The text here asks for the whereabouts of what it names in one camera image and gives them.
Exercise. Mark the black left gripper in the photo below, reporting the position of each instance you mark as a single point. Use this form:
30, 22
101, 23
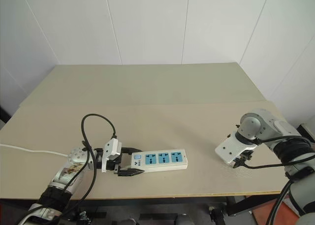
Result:
115, 164

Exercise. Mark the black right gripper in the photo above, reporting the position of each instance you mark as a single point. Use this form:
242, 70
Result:
247, 156

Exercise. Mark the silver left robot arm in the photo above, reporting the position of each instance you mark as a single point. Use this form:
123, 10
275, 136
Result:
73, 172

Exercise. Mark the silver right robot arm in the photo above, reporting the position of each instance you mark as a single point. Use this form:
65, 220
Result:
292, 146

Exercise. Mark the white power strip blue sockets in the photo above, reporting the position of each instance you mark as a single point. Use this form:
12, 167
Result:
162, 159

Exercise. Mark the black caster wheel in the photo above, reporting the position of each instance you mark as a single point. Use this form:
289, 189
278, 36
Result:
217, 212

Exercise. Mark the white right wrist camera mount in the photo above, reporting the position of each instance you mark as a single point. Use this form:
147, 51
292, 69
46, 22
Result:
230, 150

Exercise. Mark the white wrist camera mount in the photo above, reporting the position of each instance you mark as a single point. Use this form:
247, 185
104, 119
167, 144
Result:
112, 148
230, 150

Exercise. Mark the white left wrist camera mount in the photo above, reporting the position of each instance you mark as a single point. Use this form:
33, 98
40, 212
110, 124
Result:
112, 148

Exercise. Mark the black metal table frame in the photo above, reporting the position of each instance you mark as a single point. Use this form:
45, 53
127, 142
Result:
251, 203

